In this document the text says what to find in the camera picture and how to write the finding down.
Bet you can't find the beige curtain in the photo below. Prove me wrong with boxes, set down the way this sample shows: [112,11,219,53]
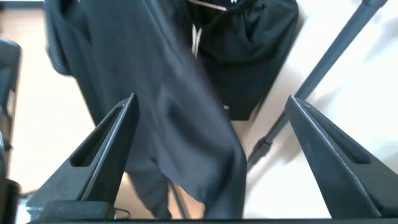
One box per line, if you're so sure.
[231,0,398,218]

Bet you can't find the black clothes rack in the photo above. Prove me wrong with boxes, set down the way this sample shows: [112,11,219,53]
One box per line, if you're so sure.
[167,0,389,218]

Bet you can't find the black garment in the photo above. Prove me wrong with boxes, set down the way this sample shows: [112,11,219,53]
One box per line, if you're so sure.
[43,0,248,220]

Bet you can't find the pink clothes hanger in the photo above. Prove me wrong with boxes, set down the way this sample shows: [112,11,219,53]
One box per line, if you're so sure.
[188,0,228,12]

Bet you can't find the black shorts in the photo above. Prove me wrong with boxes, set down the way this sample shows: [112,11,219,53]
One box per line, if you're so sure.
[186,0,300,121]

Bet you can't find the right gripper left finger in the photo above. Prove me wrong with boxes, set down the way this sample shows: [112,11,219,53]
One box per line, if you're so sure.
[26,92,141,220]

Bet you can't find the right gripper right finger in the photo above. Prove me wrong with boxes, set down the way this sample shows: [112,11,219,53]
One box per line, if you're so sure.
[285,95,398,220]

